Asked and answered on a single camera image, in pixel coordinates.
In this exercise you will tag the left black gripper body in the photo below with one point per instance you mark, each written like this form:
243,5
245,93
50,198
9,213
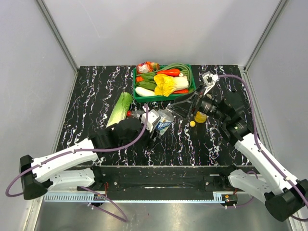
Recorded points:
145,138

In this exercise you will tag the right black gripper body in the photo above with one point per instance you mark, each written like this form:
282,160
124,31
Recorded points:
202,103

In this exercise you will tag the yellow juice bottle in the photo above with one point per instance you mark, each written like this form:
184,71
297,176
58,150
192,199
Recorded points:
200,117

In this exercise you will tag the clear water bottle white cap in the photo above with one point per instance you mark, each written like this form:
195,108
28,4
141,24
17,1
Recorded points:
166,119

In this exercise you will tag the yellow bottle cap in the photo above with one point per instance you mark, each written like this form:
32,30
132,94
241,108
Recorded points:
192,124

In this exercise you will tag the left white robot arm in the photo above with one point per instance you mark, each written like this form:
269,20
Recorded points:
52,172

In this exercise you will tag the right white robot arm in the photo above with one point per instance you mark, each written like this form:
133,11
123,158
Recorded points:
282,193

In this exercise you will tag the clear cola bottle red label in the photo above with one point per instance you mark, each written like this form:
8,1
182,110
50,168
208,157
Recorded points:
136,114

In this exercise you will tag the red toy pepper bottom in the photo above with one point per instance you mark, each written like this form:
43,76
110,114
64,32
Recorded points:
184,91

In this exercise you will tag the toy napa cabbage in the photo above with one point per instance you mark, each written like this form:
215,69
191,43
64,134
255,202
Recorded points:
120,109

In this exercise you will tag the yellow white toy cabbage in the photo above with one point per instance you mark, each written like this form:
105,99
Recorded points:
166,85

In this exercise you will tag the green plastic basket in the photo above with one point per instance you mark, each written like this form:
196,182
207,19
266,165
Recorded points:
155,98

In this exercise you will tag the red toy chili pepper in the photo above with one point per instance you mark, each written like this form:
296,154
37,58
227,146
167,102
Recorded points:
171,72

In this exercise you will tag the green toy long beans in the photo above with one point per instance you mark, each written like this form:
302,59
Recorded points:
184,68

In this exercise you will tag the green toy bok choy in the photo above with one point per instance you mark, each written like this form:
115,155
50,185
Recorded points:
148,82

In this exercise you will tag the white toy radish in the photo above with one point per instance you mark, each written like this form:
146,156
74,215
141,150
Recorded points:
143,92

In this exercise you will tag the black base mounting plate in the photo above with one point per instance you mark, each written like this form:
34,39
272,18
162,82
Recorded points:
209,179

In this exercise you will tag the small orange toy carrot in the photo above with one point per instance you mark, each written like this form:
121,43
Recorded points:
139,79

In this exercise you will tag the orange white toy vegetable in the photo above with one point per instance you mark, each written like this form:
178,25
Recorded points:
147,67

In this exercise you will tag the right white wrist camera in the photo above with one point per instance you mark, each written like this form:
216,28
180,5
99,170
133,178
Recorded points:
210,81

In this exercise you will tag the aluminium slotted rail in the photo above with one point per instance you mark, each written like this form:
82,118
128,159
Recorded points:
153,195

